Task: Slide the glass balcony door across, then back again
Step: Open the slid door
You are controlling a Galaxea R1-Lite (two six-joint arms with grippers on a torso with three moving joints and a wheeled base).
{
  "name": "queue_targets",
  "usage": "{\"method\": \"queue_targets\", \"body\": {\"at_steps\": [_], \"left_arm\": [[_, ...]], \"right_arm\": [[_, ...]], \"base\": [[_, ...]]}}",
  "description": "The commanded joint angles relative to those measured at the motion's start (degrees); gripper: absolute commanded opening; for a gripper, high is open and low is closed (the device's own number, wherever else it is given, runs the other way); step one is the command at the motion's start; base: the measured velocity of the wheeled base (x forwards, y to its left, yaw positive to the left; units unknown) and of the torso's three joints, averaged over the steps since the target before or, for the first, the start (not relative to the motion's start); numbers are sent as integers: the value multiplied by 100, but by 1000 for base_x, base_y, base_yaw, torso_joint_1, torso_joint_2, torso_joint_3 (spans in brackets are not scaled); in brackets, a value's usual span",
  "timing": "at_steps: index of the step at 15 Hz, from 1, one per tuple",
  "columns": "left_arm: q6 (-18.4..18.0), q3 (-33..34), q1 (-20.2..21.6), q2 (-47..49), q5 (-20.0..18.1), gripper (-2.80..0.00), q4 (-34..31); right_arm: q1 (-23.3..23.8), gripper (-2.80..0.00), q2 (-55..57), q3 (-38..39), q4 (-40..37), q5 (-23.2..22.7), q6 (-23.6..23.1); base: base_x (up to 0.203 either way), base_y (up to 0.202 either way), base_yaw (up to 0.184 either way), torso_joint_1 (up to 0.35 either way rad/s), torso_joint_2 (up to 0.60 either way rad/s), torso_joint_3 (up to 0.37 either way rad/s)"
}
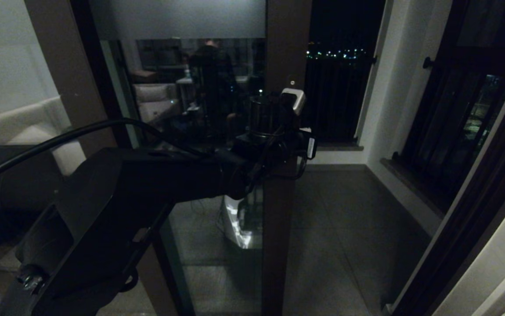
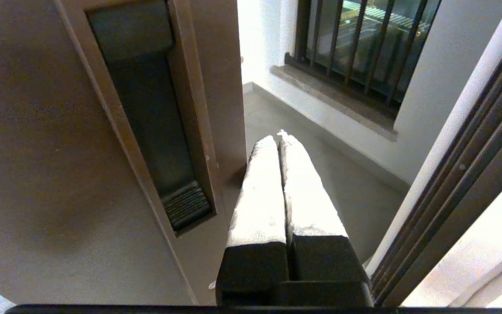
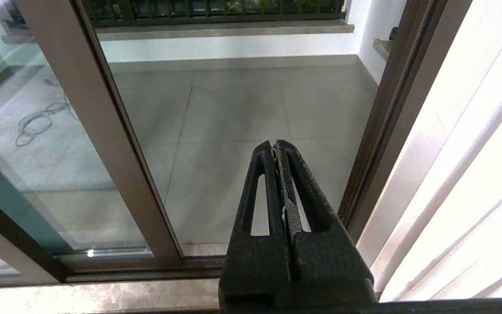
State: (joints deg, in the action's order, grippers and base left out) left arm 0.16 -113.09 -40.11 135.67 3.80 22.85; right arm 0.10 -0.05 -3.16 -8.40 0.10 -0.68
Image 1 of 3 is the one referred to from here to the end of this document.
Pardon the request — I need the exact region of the sliding glass door brown frame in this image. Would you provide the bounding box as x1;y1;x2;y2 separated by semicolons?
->
77;0;314;316

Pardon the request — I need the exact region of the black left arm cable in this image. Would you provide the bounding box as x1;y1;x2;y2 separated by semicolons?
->
0;118;209;189

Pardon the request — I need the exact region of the long brown stone sill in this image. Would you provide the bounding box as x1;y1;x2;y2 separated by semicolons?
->
316;143;365;152

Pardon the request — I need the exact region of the short brown stone sill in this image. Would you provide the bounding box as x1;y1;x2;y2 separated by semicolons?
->
381;158;450;220

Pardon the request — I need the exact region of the black balcony railing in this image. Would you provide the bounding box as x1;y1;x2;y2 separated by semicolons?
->
303;55;376;145

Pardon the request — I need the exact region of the fixed glass panel brown frame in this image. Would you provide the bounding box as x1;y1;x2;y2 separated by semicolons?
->
0;0;178;316

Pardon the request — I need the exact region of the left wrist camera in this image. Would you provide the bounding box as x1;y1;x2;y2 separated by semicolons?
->
281;88;307;115

